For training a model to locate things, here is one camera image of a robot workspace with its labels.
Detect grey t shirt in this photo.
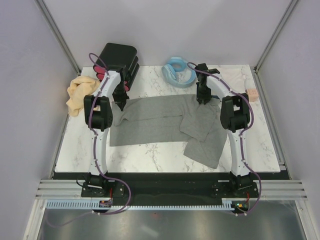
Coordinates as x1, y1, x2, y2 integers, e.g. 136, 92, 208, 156
110, 94, 227, 169

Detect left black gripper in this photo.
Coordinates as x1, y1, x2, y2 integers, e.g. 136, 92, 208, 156
111, 81, 129, 112

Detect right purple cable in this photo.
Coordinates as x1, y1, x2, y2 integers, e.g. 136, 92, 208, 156
186, 61, 262, 217

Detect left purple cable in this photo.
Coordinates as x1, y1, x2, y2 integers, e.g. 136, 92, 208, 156
46, 52, 133, 228

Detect yellow t shirt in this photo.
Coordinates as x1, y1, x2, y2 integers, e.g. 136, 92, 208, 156
66, 76, 100, 117

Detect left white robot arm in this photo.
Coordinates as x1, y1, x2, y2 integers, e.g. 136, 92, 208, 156
81, 67, 128, 198

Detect white blue folded t shirt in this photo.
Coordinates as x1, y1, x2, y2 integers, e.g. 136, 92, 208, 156
208, 64, 256, 93

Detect purple cable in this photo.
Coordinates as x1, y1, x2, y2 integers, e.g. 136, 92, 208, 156
46, 52, 133, 228
186, 61, 262, 217

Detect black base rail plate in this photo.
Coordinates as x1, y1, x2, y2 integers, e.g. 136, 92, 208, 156
53, 171, 260, 207

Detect light blue headphones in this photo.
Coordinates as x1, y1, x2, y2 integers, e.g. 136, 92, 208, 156
161, 56, 198, 88

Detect light blue cable duct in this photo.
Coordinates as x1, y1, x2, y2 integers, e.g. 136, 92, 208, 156
46, 199, 235, 211

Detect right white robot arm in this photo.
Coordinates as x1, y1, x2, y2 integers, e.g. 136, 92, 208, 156
194, 63, 253, 197

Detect pink cube power strip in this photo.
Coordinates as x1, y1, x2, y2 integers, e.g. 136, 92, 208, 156
245, 88, 259, 102

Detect black pink drawer box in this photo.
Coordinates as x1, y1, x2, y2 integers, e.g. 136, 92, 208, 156
93, 42, 140, 92

